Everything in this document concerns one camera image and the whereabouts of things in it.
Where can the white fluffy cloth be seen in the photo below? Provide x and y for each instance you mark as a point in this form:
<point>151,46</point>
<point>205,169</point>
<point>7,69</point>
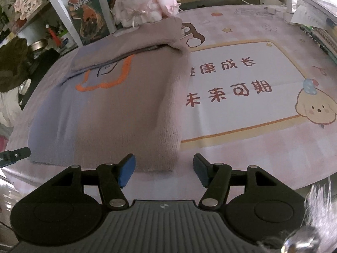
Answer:
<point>320,210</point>

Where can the stack of papers and books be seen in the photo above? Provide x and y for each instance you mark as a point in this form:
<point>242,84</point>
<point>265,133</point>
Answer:
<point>320,18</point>

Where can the metal bowl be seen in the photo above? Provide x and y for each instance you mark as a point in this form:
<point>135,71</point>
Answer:
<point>38,46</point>

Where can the white shelf frame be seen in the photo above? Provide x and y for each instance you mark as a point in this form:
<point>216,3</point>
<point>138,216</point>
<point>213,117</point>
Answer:
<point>62,10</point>

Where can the pink plush toy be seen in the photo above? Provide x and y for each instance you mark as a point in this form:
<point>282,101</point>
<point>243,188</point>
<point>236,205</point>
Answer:
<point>26,1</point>

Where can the dark cloth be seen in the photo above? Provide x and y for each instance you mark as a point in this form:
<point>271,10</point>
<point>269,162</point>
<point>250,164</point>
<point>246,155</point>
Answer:
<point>13,66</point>

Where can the pink white plush bunny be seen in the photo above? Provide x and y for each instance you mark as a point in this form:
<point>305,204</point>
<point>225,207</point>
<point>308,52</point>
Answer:
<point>139,2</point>

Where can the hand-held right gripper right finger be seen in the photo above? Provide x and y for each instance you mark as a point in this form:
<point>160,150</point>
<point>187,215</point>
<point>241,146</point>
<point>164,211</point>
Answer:
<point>199,171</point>

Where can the dark illustrated cover book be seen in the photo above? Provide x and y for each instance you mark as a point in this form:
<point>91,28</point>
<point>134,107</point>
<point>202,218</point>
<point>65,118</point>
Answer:
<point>88,18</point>

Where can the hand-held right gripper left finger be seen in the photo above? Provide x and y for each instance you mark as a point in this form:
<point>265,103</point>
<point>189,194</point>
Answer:
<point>128,169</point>

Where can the beige lilac sweater orange print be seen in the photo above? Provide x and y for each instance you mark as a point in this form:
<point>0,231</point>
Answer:
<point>123,102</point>

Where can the pink cartoon printed desk mat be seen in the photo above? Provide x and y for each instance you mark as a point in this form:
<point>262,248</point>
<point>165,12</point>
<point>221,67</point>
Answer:
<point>237,116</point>

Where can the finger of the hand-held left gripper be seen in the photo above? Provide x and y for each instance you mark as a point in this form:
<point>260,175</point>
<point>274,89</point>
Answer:
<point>15,155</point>

